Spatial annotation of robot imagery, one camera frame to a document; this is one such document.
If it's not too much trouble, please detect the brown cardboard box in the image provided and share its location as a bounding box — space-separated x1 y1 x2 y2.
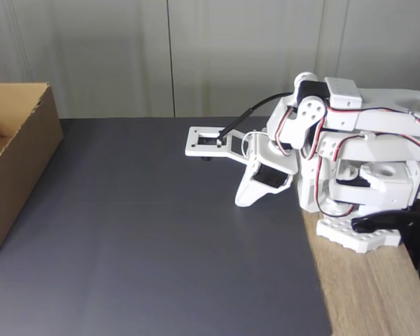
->
0 82 64 270

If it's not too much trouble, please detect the black table clamp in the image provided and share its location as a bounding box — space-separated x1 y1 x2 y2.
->
351 209 420 270

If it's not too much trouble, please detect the dark grey table mat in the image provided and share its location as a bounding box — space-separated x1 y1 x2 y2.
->
0 117 333 336

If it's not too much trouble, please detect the black camera cable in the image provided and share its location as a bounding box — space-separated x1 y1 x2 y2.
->
216 92 295 141

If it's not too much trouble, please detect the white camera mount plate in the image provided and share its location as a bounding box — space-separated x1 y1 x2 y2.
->
185 125 258 167

